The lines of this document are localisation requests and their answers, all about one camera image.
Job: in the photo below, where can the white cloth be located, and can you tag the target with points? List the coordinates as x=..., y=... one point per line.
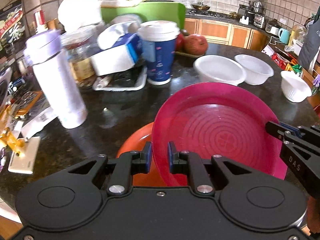
x=120, y=3

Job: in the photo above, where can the red capped bottle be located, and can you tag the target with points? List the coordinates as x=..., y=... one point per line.
x=40, y=21

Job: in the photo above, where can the black apron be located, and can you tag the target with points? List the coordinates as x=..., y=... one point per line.
x=310, y=45

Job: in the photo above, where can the blue paper cup white lid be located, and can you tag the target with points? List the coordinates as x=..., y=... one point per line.
x=160, y=60

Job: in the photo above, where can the white knife holder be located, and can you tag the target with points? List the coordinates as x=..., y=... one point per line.
x=244, y=20

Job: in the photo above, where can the red snack packaging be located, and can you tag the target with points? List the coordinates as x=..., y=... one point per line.
x=281, y=60

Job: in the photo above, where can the printed dark package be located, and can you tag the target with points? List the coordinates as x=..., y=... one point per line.
x=11, y=25

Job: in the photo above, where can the steel cooking pot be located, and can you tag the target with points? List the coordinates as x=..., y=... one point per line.
x=257, y=7

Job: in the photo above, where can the red pomegranate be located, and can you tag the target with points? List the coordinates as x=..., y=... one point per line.
x=180, y=42

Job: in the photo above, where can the spice jar rack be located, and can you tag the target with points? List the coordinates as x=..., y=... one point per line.
x=259, y=21

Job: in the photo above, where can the dark electric cooker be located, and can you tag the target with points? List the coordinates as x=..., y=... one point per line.
x=273, y=26

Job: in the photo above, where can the gas stove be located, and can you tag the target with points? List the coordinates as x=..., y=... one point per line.
x=207, y=13

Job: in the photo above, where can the white plastic bag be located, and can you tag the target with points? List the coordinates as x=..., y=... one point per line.
x=80, y=10

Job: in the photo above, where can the purple glove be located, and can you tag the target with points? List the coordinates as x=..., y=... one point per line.
x=316, y=81

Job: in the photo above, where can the printed paper slip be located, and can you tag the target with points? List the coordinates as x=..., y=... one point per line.
x=40, y=122

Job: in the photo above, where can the clear jar yellow label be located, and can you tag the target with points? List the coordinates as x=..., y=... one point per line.
x=80, y=67

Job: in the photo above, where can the red apples on tray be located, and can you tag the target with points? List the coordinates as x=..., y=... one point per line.
x=196, y=43

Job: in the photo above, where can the green cutting board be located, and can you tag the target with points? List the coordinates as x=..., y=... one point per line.
x=160, y=11

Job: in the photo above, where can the black coffee machine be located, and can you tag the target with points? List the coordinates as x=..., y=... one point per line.
x=245, y=13

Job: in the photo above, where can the white bottle lavender lid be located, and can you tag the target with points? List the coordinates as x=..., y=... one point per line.
x=62, y=87

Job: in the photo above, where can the orange plastic plate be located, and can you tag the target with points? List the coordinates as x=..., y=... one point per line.
x=135, y=140

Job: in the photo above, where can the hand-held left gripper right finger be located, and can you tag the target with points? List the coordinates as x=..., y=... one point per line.
x=171, y=156

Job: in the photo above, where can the white blue tissue pack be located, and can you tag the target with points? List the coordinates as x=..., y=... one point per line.
x=115, y=35
x=112, y=60

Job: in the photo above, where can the dark wok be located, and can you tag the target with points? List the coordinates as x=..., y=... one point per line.
x=200, y=6

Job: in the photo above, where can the white plastic tray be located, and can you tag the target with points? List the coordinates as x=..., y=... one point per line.
x=125, y=86

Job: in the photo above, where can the white ribbed plastic bowl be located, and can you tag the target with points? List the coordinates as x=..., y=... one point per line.
x=255, y=67
x=217, y=70
x=295, y=87

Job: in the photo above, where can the wooden base cabinet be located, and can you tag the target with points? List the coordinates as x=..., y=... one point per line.
x=225, y=32

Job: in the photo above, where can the magenta plastic plate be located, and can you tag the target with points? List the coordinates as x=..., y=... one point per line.
x=220, y=130

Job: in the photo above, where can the teal mug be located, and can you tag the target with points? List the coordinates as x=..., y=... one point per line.
x=283, y=36

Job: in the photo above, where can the golden figure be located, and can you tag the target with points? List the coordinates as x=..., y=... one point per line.
x=10, y=140

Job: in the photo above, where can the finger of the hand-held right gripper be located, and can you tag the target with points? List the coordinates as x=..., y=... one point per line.
x=275, y=129
x=291, y=128

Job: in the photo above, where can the white flat box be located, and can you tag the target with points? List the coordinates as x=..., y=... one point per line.
x=25, y=158

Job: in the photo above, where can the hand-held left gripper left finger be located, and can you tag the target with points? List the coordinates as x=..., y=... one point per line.
x=148, y=155

